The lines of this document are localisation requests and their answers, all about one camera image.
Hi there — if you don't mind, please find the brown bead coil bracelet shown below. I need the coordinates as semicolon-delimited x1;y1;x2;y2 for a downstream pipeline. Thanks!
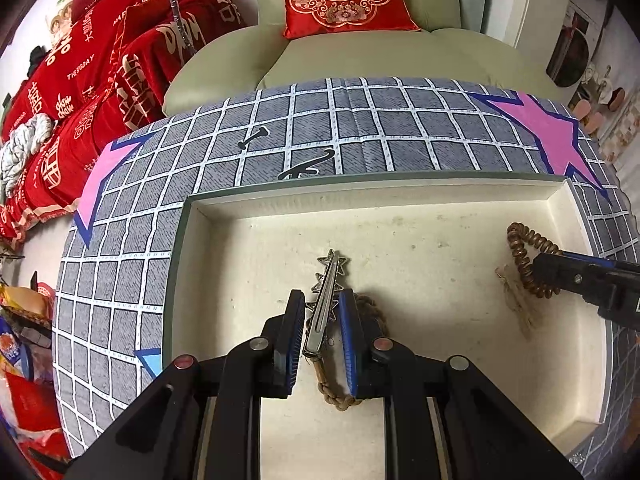
506;221;563;299

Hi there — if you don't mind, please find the blue star sticker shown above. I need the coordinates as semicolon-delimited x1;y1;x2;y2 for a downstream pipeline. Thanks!
134;347;164;380

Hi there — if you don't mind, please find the red wedding blanket sofa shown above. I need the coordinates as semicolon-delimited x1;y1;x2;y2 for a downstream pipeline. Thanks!
0;0;247;253

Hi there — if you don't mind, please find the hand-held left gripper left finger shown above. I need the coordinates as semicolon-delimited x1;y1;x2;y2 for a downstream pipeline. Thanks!
65;289;306;480

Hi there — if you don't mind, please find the silver star hair clip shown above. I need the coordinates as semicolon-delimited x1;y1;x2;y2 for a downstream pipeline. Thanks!
302;249;351;362

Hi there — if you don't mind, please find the row of slippers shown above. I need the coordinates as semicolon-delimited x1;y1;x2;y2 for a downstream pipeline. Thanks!
574;62;628;135

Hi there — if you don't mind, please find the pink star sticker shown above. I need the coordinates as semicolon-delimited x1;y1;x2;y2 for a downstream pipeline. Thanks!
74;139;147;252
466;89;614;203

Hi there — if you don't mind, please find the white shallow tray box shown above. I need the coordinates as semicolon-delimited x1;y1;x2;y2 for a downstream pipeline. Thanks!
165;169;619;463

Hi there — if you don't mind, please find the black bone-shaped hair pin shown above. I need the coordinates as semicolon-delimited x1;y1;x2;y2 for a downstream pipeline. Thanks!
238;127;271;151

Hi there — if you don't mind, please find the brown braided bracelet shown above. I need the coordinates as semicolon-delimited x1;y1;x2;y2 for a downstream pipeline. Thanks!
312;294;391;412

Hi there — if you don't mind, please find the white washing machine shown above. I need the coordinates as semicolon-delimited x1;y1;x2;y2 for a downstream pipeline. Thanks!
545;0;617;92

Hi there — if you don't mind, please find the red tray of snacks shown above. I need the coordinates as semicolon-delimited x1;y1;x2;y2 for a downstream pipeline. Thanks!
0;272;72;468

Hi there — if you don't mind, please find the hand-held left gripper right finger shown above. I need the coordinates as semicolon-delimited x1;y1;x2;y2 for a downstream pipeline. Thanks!
339;289;585;480

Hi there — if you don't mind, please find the grey checked tablecloth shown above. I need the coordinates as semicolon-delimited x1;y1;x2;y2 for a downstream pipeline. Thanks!
52;76;640;466

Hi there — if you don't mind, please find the silver flexible hose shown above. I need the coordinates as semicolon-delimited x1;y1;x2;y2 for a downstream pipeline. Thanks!
164;0;197;58

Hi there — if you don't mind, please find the grey white crumpled cloth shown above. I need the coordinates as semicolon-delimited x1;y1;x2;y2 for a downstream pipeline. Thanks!
0;112;55;202

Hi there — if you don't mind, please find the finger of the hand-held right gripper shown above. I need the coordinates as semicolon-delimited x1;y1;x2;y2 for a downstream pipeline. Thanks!
531;252;621;307

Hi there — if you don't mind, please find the pale green armchair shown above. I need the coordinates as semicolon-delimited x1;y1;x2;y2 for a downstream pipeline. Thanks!
162;0;557;122

